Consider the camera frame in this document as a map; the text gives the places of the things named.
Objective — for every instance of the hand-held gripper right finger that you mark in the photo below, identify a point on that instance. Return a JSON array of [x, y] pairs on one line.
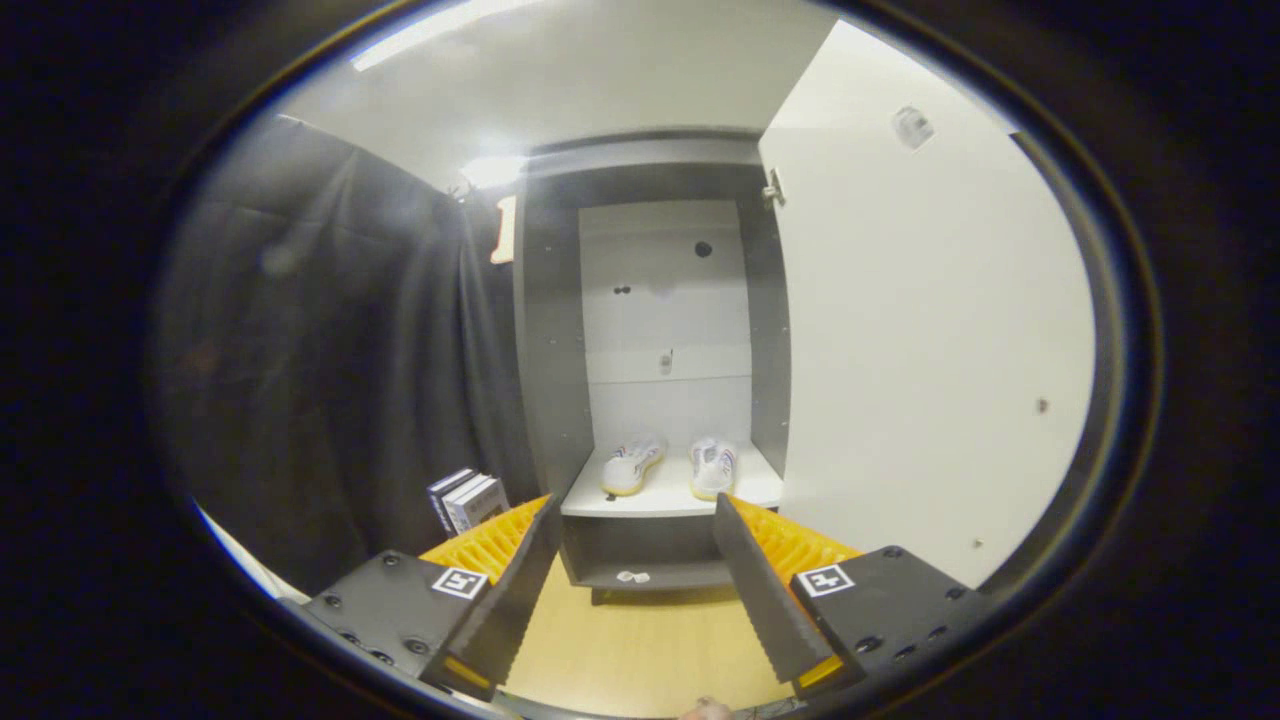
[[765, 600]]

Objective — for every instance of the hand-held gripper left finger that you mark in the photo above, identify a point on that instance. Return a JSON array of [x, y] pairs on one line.
[[515, 590]]

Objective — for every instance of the white shoe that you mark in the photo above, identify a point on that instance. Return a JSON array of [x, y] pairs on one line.
[[632, 465], [712, 468]]

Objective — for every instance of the white shoe cabinet door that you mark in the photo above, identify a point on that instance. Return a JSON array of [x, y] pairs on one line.
[[930, 350]]

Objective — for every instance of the white cabinet shelf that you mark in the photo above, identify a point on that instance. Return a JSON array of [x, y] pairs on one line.
[[665, 503]]

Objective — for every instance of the metal door hinge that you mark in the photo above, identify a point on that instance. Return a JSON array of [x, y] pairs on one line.
[[773, 188]]

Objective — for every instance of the grey cover book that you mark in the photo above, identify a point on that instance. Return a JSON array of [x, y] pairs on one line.
[[478, 505]]

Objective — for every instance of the small white packet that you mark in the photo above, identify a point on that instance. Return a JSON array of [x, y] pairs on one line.
[[633, 577]]

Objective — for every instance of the blue cover book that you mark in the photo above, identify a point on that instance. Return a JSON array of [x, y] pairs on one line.
[[440, 495]]

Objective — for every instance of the black backdrop cloth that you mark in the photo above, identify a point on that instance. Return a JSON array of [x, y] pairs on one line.
[[330, 380]]

